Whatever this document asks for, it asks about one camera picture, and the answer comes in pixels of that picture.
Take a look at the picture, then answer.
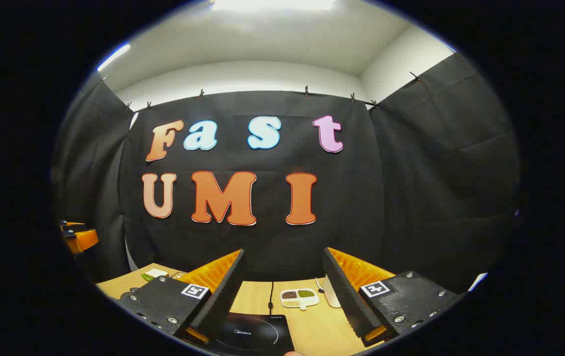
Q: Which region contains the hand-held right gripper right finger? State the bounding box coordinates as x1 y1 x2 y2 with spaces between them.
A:
323 247 466 347

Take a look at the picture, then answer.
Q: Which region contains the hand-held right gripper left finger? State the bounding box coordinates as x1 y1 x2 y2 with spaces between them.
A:
120 249 246 345

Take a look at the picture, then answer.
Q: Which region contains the black induction cooktop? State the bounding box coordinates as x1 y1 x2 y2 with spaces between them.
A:
208 312 295 356

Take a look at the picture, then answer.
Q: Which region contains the white toaster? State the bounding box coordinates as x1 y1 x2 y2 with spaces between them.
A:
323 277 341 309

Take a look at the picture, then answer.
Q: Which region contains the white divided bean dish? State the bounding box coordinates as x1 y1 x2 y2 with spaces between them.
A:
281 288 320 311

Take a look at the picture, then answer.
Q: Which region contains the sandwich with lettuce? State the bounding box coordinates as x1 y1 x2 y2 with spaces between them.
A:
140 268 169 282

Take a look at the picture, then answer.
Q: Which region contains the black backdrop cloth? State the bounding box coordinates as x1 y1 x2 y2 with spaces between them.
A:
51 52 521 297

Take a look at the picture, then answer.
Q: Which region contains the ceiling light strip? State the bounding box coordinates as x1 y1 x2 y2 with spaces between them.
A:
96 43 132 72

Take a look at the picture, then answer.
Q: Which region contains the row of black cloth clips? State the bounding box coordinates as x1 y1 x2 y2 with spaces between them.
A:
99 72 422 110

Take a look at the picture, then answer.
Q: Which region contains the ceiling light panel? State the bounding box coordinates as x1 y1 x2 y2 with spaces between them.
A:
212 0 335 12

